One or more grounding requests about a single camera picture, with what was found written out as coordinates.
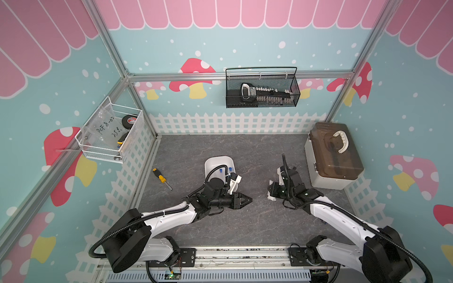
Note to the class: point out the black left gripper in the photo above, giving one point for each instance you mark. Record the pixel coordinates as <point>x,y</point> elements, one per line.
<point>233,201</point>

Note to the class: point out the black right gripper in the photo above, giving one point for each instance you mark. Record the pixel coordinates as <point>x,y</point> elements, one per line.
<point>280,186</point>

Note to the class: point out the white wiping cloth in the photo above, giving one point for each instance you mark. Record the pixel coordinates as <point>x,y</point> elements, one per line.
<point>271,197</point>

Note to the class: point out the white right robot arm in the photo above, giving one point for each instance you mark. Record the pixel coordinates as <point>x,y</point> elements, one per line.
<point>378,253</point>

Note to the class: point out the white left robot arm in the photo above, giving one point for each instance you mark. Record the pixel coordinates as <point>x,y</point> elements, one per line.
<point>135,237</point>

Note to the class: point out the white rectangular plastic tray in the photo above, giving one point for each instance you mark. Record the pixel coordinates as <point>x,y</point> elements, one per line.
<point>212,166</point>

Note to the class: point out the brown lidded storage box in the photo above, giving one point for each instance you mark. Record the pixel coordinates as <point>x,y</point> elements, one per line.
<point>332,158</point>

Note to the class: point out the yellow black screwdriver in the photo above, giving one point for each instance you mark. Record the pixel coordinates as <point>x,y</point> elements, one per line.
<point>162,179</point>

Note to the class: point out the black socket tool set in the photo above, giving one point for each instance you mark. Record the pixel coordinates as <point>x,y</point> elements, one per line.
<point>262,95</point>

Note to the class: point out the black tape roll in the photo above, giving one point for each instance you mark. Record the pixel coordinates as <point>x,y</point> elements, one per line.
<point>128,121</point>

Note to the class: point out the clear labelled plastic bag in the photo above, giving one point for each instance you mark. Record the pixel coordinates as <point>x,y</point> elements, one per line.
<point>103,130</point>

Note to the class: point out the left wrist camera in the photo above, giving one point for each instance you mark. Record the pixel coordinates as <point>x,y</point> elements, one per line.
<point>233,183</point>

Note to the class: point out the black wire mesh basket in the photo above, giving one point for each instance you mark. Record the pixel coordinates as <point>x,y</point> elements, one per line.
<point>281,78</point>

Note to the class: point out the white wire wall basket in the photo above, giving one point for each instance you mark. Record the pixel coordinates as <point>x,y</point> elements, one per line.
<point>131,144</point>

